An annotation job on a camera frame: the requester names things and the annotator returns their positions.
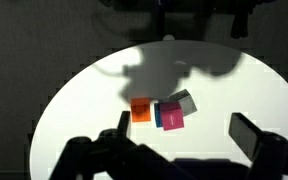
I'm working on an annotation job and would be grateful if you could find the pink block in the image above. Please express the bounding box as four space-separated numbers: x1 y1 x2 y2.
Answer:
159 101 185 132

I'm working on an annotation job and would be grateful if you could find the grey block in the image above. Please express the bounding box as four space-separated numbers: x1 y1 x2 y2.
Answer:
169 88 199 117

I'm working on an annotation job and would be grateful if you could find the blue block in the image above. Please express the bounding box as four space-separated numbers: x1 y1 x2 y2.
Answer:
153 102 164 129

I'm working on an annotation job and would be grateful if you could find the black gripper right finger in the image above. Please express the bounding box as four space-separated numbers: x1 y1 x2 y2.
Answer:
228 112 269 158

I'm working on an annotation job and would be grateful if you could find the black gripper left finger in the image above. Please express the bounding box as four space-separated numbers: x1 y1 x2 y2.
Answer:
117 110 132 138

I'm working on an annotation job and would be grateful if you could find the orange block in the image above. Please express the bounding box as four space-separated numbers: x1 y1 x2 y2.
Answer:
130 97 152 123

